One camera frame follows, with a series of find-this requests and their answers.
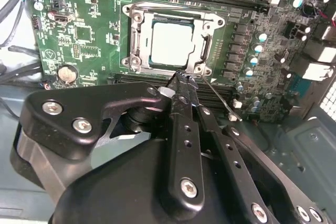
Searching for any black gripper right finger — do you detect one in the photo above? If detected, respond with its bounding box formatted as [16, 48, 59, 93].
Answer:
[188, 77, 332, 224]

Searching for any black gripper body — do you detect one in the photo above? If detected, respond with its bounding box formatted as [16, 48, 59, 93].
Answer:
[48, 137, 254, 224]

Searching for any silver CPU plate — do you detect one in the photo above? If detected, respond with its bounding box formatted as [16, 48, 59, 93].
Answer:
[149, 15, 197, 68]

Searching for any metal wire locking lever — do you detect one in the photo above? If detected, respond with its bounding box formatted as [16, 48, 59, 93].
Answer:
[122, 1, 227, 27]
[195, 76, 244, 123]

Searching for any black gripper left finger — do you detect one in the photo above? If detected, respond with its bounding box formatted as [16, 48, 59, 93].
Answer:
[9, 69, 206, 221]

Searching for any metal socket cover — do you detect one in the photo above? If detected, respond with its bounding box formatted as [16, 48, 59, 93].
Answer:
[130, 8, 214, 74]

